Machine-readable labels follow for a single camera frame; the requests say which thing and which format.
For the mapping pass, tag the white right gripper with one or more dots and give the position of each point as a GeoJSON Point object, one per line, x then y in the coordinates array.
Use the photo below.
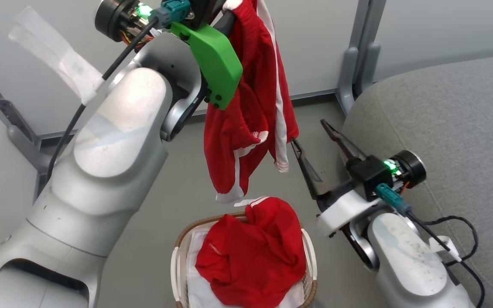
{"type": "Point", "coordinates": [345, 209]}

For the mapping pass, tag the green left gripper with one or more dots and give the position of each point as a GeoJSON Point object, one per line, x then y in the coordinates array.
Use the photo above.
{"type": "Point", "coordinates": [214, 64]}

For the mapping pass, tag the red shorts with white stripes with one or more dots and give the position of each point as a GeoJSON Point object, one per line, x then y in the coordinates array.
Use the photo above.
{"type": "Point", "coordinates": [255, 85]}

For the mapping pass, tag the red garment with white trim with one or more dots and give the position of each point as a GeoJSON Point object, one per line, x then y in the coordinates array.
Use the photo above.
{"type": "Point", "coordinates": [250, 256]}

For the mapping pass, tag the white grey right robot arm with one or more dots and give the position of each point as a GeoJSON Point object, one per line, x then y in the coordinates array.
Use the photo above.
{"type": "Point", "coordinates": [409, 261]}

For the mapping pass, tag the white laundry basket brown rim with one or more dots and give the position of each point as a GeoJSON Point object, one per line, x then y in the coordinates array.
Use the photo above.
{"type": "Point", "coordinates": [179, 256]}

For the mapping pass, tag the white cloth basket liner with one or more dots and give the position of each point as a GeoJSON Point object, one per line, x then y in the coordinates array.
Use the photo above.
{"type": "Point", "coordinates": [197, 291]}

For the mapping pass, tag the grey fabric sofa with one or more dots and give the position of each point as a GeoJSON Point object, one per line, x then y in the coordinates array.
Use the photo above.
{"type": "Point", "coordinates": [443, 119]}

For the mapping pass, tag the translucent white tape strip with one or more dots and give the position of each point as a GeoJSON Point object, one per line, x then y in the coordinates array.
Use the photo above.
{"type": "Point", "coordinates": [62, 60]}

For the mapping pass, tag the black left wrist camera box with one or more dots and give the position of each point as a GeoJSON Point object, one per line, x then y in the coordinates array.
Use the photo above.
{"type": "Point", "coordinates": [201, 9]}

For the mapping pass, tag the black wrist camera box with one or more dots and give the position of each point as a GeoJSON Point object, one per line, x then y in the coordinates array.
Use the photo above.
{"type": "Point", "coordinates": [201, 9]}
{"type": "Point", "coordinates": [370, 175]}

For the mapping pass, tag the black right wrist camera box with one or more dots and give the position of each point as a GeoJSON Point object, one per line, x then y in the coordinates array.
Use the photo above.
{"type": "Point", "coordinates": [370, 175]}

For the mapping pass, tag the grey partition bottom rail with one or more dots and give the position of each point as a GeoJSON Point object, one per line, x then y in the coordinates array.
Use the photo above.
{"type": "Point", "coordinates": [315, 96]}

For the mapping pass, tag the grey double partition post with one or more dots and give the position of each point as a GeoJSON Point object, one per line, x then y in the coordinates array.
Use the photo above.
{"type": "Point", "coordinates": [360, 55]}

